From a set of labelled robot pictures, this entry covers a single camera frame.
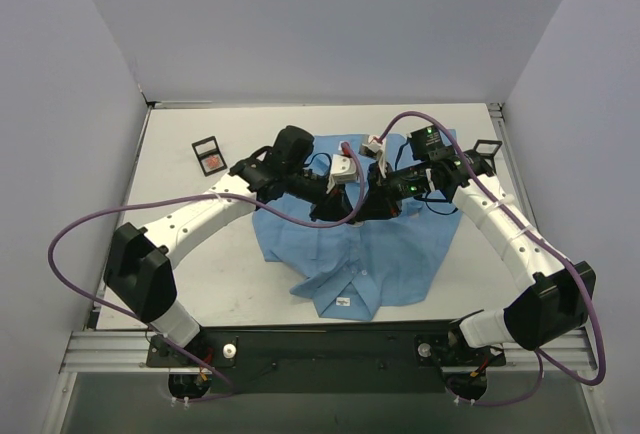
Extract blue button-up shirt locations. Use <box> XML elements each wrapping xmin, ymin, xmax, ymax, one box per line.
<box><xmin>249</xmin><ymin>128</ymin><xmax>461</xmax><ymax>323</ymax></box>

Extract red maple leaf brooch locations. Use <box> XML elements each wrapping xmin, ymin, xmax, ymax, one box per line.
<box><xmin>207</xmin><ymin>155</ymin><xmax>222</xmax><ymax>169</ymax></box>

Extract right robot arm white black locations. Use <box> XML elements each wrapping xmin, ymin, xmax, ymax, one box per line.
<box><xmin>358</xmin><ymin>125</ymin><xmax>596</xmax><ymax>351</ymax></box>

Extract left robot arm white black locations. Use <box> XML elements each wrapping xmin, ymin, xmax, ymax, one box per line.
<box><xmin>104</xmin><ymin>126</ymin><xmax>364</xmax><ymax>366</ymax></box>

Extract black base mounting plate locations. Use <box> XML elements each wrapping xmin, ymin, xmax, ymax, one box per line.
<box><xmin>146</xmin><ymin>320</ymin><xmax>506</xmax><ymax>399</ymax></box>

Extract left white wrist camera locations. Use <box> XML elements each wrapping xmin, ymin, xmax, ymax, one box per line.
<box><xmin>326</xmin><ymin>141</ymin><xmax>360</xmax><ymax>194</ymax></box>

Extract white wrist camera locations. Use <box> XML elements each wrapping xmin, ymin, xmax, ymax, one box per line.
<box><xmin>326</xmin><ymin>141</ymin><xmax>360</xmax><ymax>194</ymax></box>
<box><xmin>358</xmin><ymin>135</ymin><xmax>387</xmax><ymax>179</ymax></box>

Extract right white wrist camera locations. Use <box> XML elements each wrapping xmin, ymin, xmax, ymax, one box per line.
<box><xmin>358</xmin><ymin>135</ymin><xmax>387</xmax><ymax>179</ymax></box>

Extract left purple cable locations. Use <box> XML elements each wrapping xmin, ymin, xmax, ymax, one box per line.
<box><xmin>47</xmin><ymin>141</ymin><xmax>365</xmax><ymax>403</ymax></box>

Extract purple cable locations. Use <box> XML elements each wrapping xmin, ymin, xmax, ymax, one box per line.
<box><xmin>377</xmin><ymin>111</ymin><xmax>607</xmax><ymax>408</ymax></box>
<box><xmin>47</xmin><ymin>141</ymin><xmax>365</xmax><ymax>403</ymax></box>

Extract right black rectangular frame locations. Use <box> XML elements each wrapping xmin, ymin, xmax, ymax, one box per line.
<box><xmin>473</xmin><ymin>139</ymin><xmax>503</xmax><ymax>173</ymax></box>

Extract black rectangular frame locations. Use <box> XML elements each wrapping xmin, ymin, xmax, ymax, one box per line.
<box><xmin>473</xmin><ymin>139</ymin><xmax>503</xmax><ymax>173</ymax></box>
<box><xmin>191</xmin><ymin>136</ymin><xmax>228</xmax><ymax>177</ymax></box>

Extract left black rectangular frame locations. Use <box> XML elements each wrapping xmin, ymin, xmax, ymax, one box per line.
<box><xmin>191</xmin><ymin>136</ymin><xmax>228</xmax><ymax>177</ymax></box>

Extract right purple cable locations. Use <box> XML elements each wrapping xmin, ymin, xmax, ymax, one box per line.
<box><xmin>377</xmin><ymin>111</ymin><xmax>607</xmax><ymax>408</ymax></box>

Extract aluminium front rail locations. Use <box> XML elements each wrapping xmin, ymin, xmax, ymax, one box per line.
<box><xmin>60</xmin><ymin>329</ymin><xmax>596</xmax><ymax>373</ymax></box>

